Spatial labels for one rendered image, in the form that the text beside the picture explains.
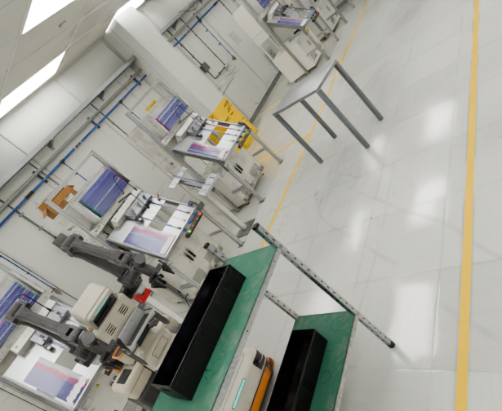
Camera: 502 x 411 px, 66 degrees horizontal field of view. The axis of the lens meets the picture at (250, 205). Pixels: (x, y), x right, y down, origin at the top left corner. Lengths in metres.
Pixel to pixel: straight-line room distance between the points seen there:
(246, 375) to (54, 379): 1.69
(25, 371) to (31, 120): 3.52
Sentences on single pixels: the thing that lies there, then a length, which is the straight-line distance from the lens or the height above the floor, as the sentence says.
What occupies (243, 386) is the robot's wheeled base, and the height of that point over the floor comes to 0.23.
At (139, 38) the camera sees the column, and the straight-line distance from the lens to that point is 7.02.
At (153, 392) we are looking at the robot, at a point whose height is 0.63.
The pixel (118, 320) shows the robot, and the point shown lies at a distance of 2.39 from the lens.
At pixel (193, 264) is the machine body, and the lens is 4.45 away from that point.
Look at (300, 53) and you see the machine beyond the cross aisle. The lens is 7.73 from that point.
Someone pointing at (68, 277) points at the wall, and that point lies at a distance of 5.65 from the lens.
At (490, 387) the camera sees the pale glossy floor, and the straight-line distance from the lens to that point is 2.11.
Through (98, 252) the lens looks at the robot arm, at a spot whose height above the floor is 1.48.
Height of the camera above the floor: 1.79
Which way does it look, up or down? 20 degrees down
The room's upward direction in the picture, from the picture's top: 48 degrees counter-clockwise
